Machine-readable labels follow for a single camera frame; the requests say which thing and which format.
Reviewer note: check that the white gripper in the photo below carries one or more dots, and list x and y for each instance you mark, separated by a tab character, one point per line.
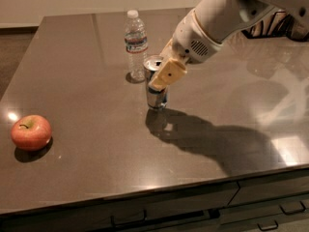
192	42

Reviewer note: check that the redbull can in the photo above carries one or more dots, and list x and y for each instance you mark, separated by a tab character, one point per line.
156	97

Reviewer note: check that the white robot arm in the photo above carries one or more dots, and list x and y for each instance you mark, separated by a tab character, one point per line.
223	18

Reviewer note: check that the clear plastic water bottle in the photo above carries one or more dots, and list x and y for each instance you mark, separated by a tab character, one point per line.
136	43

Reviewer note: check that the red apple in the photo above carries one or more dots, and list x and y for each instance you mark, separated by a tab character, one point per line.
31	133

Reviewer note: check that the black wire basket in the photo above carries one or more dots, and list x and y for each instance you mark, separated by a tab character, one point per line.
279	24

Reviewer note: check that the left drawer handle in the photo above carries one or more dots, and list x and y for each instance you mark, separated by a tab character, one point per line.
128	222

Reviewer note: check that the drawer handle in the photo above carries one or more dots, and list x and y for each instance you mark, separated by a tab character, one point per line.
128	222
293	208
268	226

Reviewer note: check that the lower right drawer handle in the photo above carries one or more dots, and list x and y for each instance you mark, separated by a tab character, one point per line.
268	226

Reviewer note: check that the upper right drawer handle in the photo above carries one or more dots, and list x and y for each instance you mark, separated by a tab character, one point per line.
293	208

